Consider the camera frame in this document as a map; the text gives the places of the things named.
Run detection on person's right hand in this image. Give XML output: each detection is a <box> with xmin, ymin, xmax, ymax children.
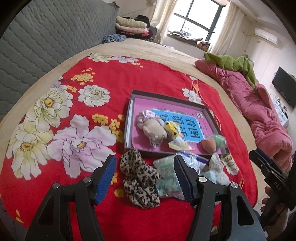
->
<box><xmin>261</xmin><ymin>186</ymin><xmax>289</xmax><ymax>223</ymax></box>

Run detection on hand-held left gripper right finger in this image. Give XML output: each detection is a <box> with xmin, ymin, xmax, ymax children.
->
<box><xmin>173</xmin><ymin>155</ymin><xmax>266</xmax><ymax>241</ymax></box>

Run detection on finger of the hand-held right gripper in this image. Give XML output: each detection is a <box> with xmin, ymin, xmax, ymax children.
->
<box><xmin>254</xmin><ymin>148</ymin><xmax>289</xmax><ymax>174</ymax></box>
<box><xmin>248</xmin><ymin>151</ymin><xmax>274</xmax><ymax>177</ymax></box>

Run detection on white floral cloth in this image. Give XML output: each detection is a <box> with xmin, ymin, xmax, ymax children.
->
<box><xmin>200</xmin><ymin>153</ymin><xmax>232</xmax><ymax>186</ymax></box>

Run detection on white curtain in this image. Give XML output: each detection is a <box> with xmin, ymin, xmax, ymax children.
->
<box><xmin>209</xmin><ymin>2</ymin><xmax>245</xmax><ymax>56</ymax></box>
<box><xmin>150</xmin><ymin>0</ymin><xmax>177</xmax><ymax>44</ymax></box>

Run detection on black television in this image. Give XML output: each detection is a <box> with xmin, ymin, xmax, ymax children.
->
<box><xmin>272</xmin><ymin>67</ymin><xmax>296</xmax><ymax>109</ymax></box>

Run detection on beige bed sheet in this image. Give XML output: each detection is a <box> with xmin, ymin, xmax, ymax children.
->
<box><xmin>0</xmin><ymin>37</ymin><xmax>296</xmax><ymax>209</ymax></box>

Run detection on stack of folded clothes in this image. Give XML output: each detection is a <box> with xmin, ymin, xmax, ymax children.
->
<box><xmin>115</xmin><ymin>15</ymin><xmax>158</xmax><ymax>42</ymax></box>

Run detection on peach makeup sponge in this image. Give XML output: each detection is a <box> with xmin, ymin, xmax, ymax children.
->
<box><xmin>199</xmin><ymin>138</ymin><xmax>215</xmax><ymax>154</ymax></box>

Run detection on black framed window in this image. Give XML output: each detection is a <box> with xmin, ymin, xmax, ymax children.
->
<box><xmin>168</xmin><ymin>0</ymin><xmax>226</xmax><ymax>43</ymax></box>

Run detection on leopard print scarf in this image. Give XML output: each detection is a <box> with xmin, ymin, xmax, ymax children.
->
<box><xmin>120</xmin><ymin>149</ymin><xmax>161</xmax><ymax>209</ymax></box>

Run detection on pink shallow cardboard box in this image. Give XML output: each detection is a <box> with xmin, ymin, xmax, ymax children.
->
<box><xmin>124</xmin><ymin>90</ymin><xmax>230</xmax><ymax>156</ymax></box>

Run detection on green round puff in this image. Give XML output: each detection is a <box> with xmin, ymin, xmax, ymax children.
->
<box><xmin>209</xmin><ymin>134</ymin><xmax>228</xmax><ymax>151</ymax></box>

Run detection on yellow cartoon wipes packet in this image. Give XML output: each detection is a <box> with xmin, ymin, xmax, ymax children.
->
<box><xmin>163</xmin><ymin>120</ymin><xmax>196</xmax><ymax>151</ymax></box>

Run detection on green blanket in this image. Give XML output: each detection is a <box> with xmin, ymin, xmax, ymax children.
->
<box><xmin>203</xmin><ymin>52</ymin><xmax>259</xmax><ymax>90</ymax></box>

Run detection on beige plush toy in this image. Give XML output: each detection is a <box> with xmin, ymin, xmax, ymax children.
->
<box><xmin>138</xmin><ymin>110</ymin><xmax>167</xmax><ymax>148</ymax></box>

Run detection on clothes on window sill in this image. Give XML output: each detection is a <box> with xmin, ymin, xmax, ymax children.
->
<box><xmin>171</xmin><ymin>31</ymin><xmax>211</xmax><ymax>51</ymax></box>

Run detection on white television cabinet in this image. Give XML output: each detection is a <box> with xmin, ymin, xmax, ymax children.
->
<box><xmin>272</xmin><ymin>96</ymin><xmax>290</xmax><ymax>128</ymax></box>

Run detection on pale green tissue packet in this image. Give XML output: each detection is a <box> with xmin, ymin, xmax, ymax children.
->
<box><xmin>153</xmin><ymin>155</ymin><xmax>185</xmax><ymax>200</ymax></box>

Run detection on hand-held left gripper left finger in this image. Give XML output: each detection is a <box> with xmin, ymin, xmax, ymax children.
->
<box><xmin>24</xmin><ymin>154</ymin><xmax>117</xmax><ymax>241</ymax></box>

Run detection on red floral blanket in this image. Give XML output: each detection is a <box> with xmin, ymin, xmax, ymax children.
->
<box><xmin>0</xmin><ymin>53</ymin><xmax>258</xmax><ymax>241</ymax></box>

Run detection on white air conditioner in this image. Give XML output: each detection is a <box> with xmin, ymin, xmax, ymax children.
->
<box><xmin>254</xmin><ymin>28</ymin><xmax>279</xmax><ymax>45</ymax></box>

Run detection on clear mask packet blue zip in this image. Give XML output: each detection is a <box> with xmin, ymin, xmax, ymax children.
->
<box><xmin>178</xmin><ymin>152</ymin><xmax>208</xmax><ymax>176</ymax></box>

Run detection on pink quilt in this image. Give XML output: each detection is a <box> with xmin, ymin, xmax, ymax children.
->
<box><xmin>195</xmin><ymin>58</ymin><xmax>294</xmax><ymax>173</ymax></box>

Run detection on grey quilted headboard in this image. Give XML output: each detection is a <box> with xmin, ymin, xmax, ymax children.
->
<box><xmin>0</xmin><ymin>0</ymin><xmax>118</xmax><ymax>121</ymax></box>

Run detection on dark floral cloth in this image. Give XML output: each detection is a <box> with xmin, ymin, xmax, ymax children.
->
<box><xmin>102</xmin><ymin>34</ymin><xmax>126</xmax><ymax>44</ymax></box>

